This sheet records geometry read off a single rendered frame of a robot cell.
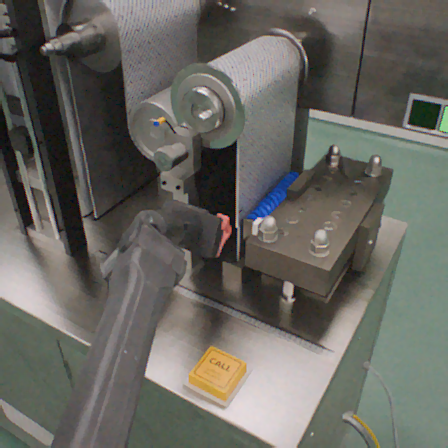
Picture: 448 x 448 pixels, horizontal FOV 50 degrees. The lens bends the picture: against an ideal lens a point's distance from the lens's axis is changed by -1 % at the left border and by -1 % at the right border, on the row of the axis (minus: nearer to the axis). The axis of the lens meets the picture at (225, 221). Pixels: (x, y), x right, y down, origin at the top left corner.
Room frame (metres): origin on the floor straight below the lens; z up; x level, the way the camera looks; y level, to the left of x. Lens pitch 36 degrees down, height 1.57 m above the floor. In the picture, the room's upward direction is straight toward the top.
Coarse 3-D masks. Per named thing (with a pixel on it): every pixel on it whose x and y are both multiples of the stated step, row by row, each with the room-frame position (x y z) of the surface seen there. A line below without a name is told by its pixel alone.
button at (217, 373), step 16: (208, 352) 0.53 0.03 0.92; (224, 352) 0.53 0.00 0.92; (192, 368) 0.50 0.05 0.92; (208, 368) 0.50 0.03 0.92; (224, 368) 0.50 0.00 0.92; (240, 368) 0.50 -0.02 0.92; (192, 384) 0.48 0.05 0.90; (208, 384) 0.47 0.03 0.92; (224, 384) 0.47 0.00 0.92; (224, 400) 0.45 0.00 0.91
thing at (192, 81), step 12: (192, 84) 0.79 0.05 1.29; (204, 84) 0.77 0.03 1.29; (216, 84) 0.76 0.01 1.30; (180, 96) 0.80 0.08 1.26; (228, 96) 0.75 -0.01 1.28; (180, 108) 0.80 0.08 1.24; (228, 108) 0.75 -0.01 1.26; (228, 120) 0.75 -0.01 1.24; (216, 132) 0.76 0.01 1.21; (228, 132) 0.75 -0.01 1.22
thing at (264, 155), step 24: (264, 120) 0.83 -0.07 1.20; (288, 120) 0.92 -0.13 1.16; (240, 144) 0.75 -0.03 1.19; (264, 144) 0.83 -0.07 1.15; (288, 144) 0.93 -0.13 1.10; (240, 168) 0.75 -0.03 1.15; (264, 168) 0.84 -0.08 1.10; (288, 168) 0.94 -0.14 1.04; (240, 192) 0.75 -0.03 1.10; (264, 192) 0.84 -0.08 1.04; (240, 216) 0.76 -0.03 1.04
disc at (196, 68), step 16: (192, 64) 0.79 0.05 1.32; (208, 64) 0.77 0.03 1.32; (176, 80) 0.81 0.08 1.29; (224, 80) 0.76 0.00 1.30; (176, 96) 0.81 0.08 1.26; (240, 96) 0.74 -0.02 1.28; (176, 112) 0.81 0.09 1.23; (240, 112) 0.74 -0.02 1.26; (240, 128) 0.74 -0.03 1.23; (208, 144) 0.77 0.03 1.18; (224, 144) 0.76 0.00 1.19
